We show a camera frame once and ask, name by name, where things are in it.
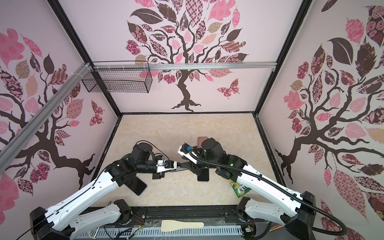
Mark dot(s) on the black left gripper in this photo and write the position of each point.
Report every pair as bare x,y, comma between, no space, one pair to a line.
158,176

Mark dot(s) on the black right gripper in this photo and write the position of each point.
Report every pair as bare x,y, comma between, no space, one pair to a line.
194,168

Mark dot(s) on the purple smartphone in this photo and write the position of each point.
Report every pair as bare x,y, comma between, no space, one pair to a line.
204,175

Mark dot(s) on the black phone case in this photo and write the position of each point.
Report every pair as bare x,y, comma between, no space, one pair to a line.
185,166

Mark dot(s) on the pink phone case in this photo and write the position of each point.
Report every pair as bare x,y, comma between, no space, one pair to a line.
201,140

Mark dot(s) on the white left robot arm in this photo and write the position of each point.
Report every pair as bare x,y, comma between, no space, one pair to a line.
66,221

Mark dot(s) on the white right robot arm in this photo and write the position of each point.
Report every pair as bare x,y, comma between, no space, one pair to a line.
287,207

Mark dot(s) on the black smartphone on table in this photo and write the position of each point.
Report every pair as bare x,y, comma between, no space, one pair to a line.
136,185

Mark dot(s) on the green candy bag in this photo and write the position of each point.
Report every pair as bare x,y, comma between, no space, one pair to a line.
239,189

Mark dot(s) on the beige wooden spatula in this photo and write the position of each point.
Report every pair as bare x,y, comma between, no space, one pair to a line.
172,225

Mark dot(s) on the brown wooden utensil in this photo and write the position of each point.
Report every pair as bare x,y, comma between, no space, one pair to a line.
275,227

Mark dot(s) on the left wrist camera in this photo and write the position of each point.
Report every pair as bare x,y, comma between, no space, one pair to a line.
166,166

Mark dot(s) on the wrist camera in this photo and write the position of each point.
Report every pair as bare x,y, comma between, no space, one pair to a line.
184,151
166,166

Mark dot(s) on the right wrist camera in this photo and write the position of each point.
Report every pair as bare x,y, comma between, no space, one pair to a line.
184,151

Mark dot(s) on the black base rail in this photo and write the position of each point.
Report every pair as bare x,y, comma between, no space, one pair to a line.
225,215

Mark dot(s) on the white slotted cable duct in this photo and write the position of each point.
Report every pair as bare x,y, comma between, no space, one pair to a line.
157,232

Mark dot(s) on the black wire basket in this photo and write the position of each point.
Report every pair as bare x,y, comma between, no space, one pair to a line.
119,77

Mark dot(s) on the aluminium rail back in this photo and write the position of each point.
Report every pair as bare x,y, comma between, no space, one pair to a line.
198,66

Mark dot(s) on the aluminium rail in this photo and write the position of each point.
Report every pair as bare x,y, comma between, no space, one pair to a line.
11,150
198,66

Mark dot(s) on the aluminium rail left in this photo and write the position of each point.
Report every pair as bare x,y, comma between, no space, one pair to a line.
11,150

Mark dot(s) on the black vertical frame post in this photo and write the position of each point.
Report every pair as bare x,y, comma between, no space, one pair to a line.
71,32

